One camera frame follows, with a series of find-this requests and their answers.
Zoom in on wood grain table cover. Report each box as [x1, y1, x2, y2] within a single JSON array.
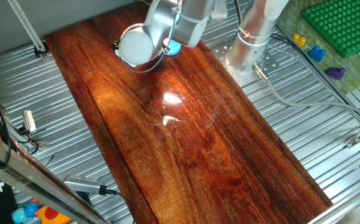
[[44, 0, 333, 224]]

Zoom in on white power strip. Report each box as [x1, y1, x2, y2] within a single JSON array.
[[212, 0, 229, 20]]

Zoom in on yellow toy brick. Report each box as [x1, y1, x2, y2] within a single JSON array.
[[293, 33, 307, 48]]

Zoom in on blue toy brick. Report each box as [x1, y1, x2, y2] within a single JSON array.
[[307, 44, 328, 63]]

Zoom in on purple toy brick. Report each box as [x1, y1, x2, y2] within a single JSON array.
[[326, 66, 347, 81]]

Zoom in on orange emergency stop box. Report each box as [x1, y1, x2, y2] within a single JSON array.
[[34, 204, 72, 224]]

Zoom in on green marbled mat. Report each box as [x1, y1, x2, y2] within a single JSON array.
[[275, 0, 360, 96]]

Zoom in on green studded building baseplate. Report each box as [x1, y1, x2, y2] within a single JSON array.
[[301, 0, 360, 58]]

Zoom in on light blue toy duck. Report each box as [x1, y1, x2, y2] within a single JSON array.
[[11, 207, 28, 224]]

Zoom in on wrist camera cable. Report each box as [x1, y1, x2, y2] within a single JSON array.
[[118, 0, 181, 75]]

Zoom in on black camera cable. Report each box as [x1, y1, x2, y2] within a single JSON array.
[[100, 186, 136, 224]]

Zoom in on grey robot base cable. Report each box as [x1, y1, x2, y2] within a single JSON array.
[[252, 61, 360, 124]]

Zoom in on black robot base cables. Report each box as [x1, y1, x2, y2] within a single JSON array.
[[268, 30, 360, 127]]

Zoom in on metal camera clamp mount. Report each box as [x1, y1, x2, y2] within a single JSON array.
[[14, 124, 49, 150]]

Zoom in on glossy metal frame beam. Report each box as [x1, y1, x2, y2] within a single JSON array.
[[0, 124, 109, 224]]

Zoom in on aluminium frame post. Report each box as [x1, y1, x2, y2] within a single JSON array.
[[7, 0, 49, 60]]

